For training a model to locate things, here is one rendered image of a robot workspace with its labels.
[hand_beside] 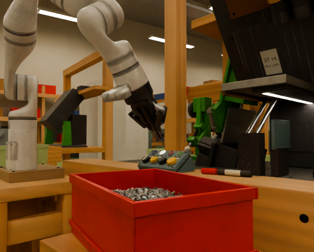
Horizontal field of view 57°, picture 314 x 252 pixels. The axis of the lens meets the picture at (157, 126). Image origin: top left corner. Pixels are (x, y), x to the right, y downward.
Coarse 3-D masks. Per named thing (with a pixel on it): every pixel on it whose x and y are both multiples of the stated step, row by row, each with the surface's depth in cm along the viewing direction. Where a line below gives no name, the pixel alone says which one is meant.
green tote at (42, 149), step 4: (40, 144) 136; (44, 144) 137; (48, 144) 138; (0, 148) 124; (4, 148) 125; (40, 148) 136; (44, 148) 137; (0, 152) 125; (4, 152) 126; (40, 152) 136; (44, 152) 137; (0, 156) 124; (4, 156) 126; (40, 156) 136; (44, 156) 137; (0, 160) 124; (4, 160) 125; (40, 160) 136; (44, 160) 137; (0, 164) 124; (4, 164) 125
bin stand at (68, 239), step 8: (40, 240) 56; (48, 240) 55; (56, 240) 55; (64, 240) 55; (72, 240) 55; (40, 248) 55; (48, 248) 53; (56, 248) 51; (64, 248) 51; (72, 248) 51; (80, 248) 51
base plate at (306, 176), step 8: (128, 160) 118; (136, 160) 118; (200, 168) 89; (224, 168) 89; (232, 168) 89; (288, 168) 89; (296, 168) 89; (304, 168) 89; (312, 168) 89; (272, 176) 71; (280, 176) 71; (288, 176) 71; (296, 176) 71; (304, 176) 71; (312, 176) 71
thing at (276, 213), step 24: (72, 168) 115; (96, 168) 103; (120, 168) 93; (264, 192) 58; (288, 192) 55; (312, 192) 52; (264, 216) 58; (288, 216) 55; (312, 216) 52; (264, 240) 58; (288, 240) 54; (312, 240) 51
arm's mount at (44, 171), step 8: (0, 168) 102; (40, 168) 102; (48, 168) 102; (56, 168) 103; (0, 176) 100; (8, 176) 93; (16, 176) 94; (24, 176) 96; (32, 176) 97; (40, 176) 99; (48, 176) 101; (56, 176) 103
